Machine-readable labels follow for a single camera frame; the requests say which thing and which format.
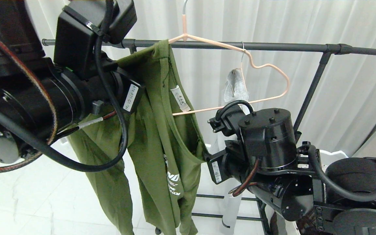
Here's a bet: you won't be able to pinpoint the black clothes rack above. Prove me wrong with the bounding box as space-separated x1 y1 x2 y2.
42 38 376 235

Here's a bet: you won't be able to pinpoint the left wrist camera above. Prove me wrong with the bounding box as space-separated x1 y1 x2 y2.
54 0 138 79

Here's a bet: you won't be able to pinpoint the pale grey shorts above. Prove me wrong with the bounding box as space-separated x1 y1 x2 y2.
221 68 251 229

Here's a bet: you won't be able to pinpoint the pink clothes hanger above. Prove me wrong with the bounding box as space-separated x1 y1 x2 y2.
239 41 250 95
168 0 290 117

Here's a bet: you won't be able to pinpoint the green garment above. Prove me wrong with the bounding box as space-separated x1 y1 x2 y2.
68 40 209 235

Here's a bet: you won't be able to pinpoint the black cable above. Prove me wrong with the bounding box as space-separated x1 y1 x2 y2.
306 145 376 202
214 100 254 122
0 0 129 173

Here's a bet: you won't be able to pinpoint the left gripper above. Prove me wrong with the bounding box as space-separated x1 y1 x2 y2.
0 60 145 164

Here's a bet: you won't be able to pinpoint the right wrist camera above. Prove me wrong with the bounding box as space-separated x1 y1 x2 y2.
208 104 254 137

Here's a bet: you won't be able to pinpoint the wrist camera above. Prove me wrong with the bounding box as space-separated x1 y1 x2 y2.
54 0 138 79
208 104 254 137

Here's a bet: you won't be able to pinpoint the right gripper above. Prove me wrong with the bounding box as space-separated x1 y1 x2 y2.
204 140 267 196

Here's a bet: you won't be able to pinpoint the white curtain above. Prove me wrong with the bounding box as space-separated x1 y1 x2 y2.
25 0 376 157

